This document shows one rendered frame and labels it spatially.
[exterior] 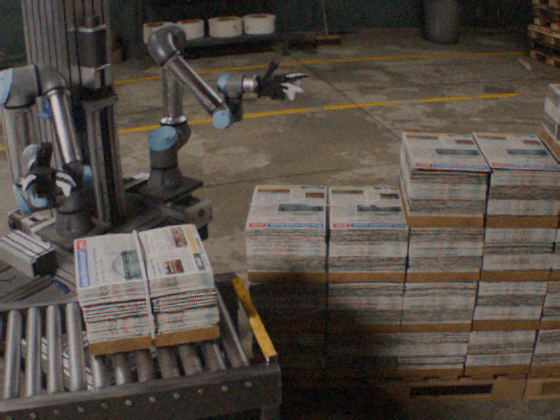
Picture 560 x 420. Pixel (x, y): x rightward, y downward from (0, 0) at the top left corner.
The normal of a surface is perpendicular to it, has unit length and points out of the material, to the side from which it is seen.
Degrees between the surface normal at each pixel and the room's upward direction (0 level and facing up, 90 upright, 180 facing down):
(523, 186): 90
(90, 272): 2
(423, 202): 90
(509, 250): 90
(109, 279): 1
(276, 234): 90
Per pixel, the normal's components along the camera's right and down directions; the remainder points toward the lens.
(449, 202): -0.07, 0.44
